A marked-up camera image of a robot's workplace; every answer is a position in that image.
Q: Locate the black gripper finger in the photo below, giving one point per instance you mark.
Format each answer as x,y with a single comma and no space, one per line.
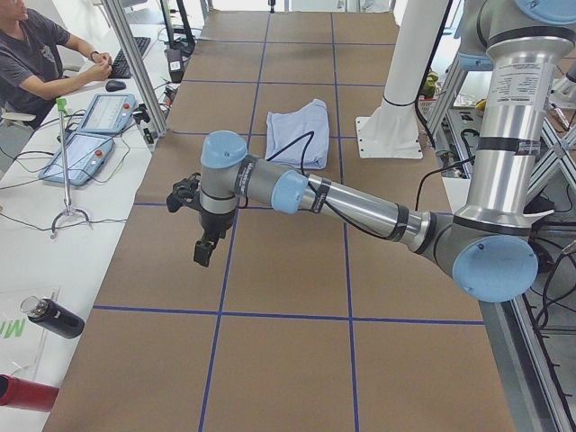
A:
204,247

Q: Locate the red bottle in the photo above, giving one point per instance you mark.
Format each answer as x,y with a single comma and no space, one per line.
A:
26,395

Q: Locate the upper teach pendant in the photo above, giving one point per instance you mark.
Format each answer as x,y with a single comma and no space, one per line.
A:
108,114

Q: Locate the light blue striped shirt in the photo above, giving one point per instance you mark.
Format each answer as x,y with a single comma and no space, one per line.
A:
299,139

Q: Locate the teach pendant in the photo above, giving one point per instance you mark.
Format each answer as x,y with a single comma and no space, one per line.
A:
86,153
108,114

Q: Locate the seated person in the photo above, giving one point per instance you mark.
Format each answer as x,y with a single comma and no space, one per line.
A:
32,74

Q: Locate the metal grabber stick green handle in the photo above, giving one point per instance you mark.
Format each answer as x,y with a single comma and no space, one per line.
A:
69,209

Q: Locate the black bottle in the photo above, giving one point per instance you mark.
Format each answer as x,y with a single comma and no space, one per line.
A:
51,316

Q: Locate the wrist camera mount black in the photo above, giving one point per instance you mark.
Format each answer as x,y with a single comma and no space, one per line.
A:
185,193

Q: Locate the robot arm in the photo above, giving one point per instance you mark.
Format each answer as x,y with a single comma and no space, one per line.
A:
482,244

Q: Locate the aluminium frame post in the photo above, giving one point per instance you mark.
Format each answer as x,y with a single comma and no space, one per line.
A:
115,13

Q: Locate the white central pedestal column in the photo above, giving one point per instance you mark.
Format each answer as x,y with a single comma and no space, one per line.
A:
392,130

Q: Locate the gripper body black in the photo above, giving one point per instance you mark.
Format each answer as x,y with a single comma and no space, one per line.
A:
214,221

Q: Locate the lower teach pendant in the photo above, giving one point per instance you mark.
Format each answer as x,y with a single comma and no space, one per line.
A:
86,153

